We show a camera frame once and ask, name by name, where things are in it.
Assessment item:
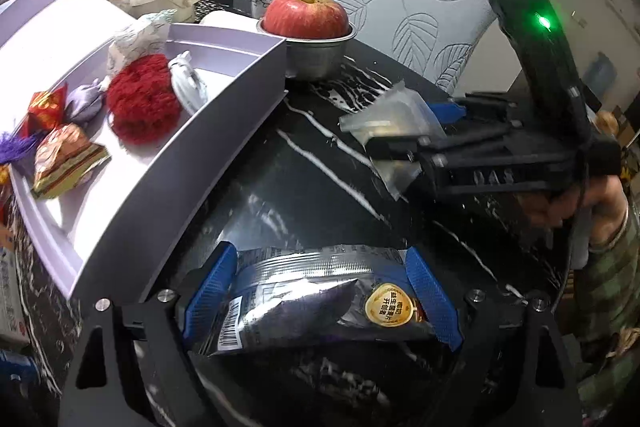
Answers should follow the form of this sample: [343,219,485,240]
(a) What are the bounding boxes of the silver foil snack packet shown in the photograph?
[196,245,435,355]

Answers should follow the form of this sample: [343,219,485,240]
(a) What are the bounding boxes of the gold brown snack packet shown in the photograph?
[32,124,111,199]

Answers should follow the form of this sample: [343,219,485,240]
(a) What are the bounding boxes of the red fluffy scrunchie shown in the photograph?
[106,53,182,145]

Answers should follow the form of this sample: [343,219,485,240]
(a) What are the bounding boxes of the lavender satin drawstring pouch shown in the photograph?
[64,76,111,126]

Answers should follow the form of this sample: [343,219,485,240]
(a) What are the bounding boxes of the red gold candy packet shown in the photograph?
[21,82,67,138]

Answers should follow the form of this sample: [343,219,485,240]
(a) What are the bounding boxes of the white green-print snack packet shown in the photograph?
[106,9,177,78]

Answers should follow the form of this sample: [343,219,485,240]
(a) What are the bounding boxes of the person's right hand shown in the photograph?
[518,176,628,245]

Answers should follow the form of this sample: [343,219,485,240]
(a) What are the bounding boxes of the lavender gift box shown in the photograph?
[1,0,285,303]

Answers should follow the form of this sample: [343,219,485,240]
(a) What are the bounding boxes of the small metal bowl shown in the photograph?
[284,24,357,81]

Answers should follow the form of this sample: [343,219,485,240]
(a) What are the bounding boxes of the red apple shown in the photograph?
[262,0,350,40]

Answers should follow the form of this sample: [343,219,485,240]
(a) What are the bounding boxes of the white paper roll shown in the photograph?
[200,10,258,32]

